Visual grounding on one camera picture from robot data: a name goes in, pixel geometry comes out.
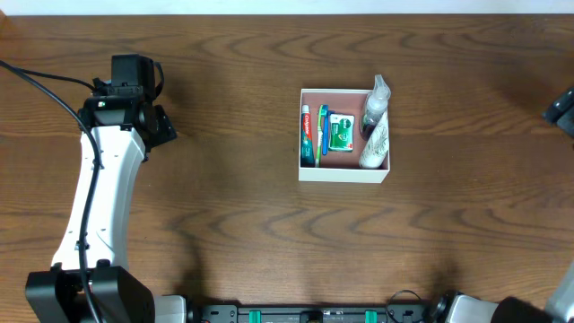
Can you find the white box pink interior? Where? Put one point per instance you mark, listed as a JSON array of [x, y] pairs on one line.
[[340, 166]]

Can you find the cream lotion tube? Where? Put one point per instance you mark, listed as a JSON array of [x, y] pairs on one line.
[[377, 147]]

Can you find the blue disposable razor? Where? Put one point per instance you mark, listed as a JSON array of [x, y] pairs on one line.
[[326, 112]]

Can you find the teal white toothpaste tube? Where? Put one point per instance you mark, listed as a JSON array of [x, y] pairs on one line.
[[307, 157]]

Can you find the clear spray bottle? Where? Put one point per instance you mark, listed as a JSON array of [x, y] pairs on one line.
[[374, 107]]

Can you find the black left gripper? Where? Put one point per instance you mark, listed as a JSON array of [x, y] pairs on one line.
[[164, 126]]

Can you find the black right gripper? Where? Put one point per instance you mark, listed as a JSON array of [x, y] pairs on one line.
[[560, 109]]

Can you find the green white toothbrush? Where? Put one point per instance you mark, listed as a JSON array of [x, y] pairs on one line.
[[320, 118]]

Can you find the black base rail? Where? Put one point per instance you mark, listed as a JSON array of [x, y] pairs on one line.
[[403, 306]]

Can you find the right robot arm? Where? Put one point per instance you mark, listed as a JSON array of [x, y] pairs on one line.
[[455, 307]]

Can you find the green soap bar pack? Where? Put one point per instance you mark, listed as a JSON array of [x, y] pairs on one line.
[[341, 133]]

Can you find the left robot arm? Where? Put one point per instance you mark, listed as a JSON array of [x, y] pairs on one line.
[[89, 279]]

